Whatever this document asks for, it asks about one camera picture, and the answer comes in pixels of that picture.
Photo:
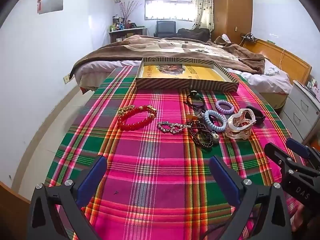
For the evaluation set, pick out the black chair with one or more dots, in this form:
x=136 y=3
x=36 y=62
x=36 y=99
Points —
x=165 y=27

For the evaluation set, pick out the row of bottles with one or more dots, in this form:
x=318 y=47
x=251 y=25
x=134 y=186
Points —
x=120 y=25

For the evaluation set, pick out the wall socket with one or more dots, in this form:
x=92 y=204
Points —
x=66 y=78

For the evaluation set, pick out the grey wall poster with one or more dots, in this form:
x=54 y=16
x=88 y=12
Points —
x=52 y=0

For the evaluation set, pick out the wooden furniture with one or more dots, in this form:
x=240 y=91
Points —
x=10 y=212

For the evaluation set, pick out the billiard ball charm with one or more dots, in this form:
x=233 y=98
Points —
x=215 y=136

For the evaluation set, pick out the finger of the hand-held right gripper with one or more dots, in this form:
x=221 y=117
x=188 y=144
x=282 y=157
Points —
x=297 y=147
x=277 y=155

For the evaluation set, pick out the brown patterned blanket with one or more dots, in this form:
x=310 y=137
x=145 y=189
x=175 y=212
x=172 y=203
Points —
x=160 y=52

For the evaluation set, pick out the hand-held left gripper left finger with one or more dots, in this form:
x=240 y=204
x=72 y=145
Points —
x=92 y=177

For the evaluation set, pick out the amber bead pendant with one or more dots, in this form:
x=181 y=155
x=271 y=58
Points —
x=191 y=117

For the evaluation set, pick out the power strip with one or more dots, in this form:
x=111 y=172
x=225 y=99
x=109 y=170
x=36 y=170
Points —
x=250 y=37

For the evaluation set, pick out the grey drawer cabinet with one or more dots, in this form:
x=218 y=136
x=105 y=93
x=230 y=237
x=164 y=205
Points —
x=300 y=115

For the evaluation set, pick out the white floral pillow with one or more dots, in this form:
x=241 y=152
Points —
x=273 y=71

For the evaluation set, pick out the wooden wardrobe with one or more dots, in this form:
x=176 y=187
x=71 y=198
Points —
x=232 y=10

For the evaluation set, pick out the person's right hand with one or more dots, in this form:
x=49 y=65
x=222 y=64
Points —
x=300 y=217

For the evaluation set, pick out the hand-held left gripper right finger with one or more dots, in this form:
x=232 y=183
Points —
x=225 y=180

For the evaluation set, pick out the pink green plaid cloth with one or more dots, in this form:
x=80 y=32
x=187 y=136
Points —
x=155 y=180

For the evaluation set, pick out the patterned curtain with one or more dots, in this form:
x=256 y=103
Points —
x=203 y=7

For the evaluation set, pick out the black bangle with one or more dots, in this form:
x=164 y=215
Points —
x=260 y=116

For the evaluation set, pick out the pink flower branches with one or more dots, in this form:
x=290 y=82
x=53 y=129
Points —
x=127 y=8

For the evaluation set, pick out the wooden shelf desk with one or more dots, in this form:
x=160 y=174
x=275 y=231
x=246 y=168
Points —
x=125 y=33

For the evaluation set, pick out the red hanging ornament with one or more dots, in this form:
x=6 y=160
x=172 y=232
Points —
x=40 y=2

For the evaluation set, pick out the striped cardboard box tray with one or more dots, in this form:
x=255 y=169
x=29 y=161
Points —
x=175 y=73

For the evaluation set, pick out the wooden headboard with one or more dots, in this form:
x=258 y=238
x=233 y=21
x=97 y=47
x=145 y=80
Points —
x=287 y=57

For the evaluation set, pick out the window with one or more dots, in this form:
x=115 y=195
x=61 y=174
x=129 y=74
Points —
x=170 y=10

